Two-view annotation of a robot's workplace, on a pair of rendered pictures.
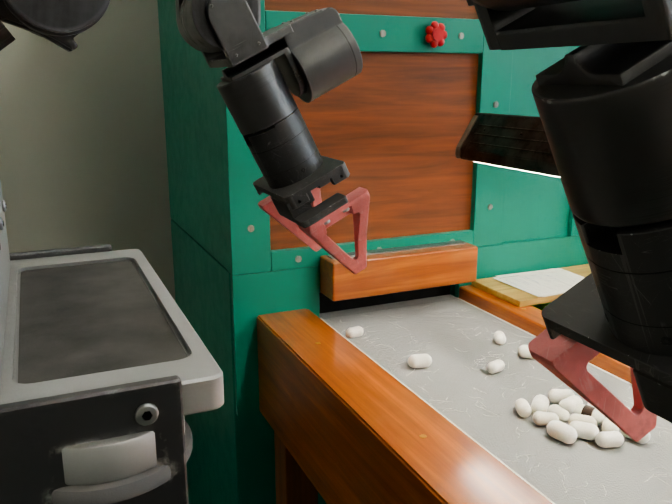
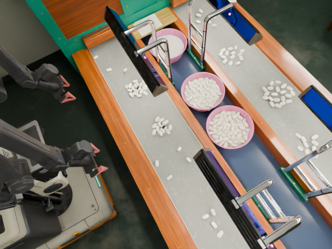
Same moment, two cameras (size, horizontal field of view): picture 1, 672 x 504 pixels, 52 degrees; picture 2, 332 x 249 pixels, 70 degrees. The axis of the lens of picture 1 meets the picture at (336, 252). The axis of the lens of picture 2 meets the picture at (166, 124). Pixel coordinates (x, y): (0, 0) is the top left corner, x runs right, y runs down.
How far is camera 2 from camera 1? 103 cm
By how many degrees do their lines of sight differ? 52
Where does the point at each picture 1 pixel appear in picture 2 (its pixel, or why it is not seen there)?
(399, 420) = (100, 97)
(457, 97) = not seen: outside the picture
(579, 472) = (131, 105)
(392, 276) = (102, 38)
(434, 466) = (104, 110)
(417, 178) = (101, 7)
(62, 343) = not seen: hidden behind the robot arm
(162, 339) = not seen: hidden behind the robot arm
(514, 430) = (123, 93)
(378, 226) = (95, 22)
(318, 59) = (48, 78)
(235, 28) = (30, 85)
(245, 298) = (66, 52)
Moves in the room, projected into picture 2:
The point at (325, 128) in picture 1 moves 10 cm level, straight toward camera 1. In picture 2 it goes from (67, 6) to (66, 19)
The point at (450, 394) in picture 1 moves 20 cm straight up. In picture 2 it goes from (113, 81) to (103, 62)
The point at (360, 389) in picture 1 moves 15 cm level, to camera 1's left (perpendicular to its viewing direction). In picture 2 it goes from (94, 86) to (71, 89)
